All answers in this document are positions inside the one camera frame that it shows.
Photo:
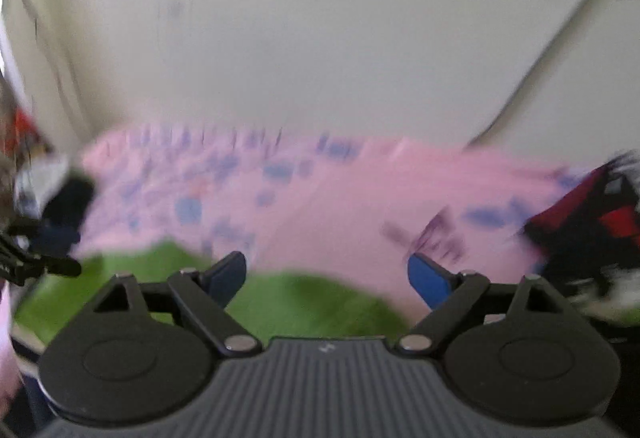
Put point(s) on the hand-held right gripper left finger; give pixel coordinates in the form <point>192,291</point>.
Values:
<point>227,277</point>

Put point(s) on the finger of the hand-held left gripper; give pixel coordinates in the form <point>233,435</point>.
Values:
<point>30,263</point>

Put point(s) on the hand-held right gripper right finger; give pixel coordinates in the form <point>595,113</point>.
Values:
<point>429,282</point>

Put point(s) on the green knitted garment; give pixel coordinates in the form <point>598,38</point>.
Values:
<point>300,303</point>

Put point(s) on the dark navy cloth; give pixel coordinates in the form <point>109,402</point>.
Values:
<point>70,203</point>

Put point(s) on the white grey printed cloth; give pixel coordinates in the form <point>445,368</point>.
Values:
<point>40,183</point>

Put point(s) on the pink printed bedsheet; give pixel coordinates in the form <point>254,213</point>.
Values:
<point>325,198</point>

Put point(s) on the red and black cloth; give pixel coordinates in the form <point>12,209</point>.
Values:
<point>590,223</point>

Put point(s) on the dark wall pipe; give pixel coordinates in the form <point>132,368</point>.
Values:
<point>550,46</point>

